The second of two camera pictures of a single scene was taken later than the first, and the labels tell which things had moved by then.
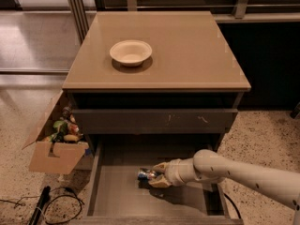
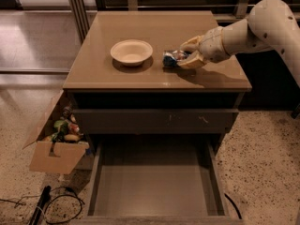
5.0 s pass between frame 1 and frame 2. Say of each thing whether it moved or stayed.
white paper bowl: stayed
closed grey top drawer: stayed
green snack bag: stayed
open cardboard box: stayed
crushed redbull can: moved
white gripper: moved
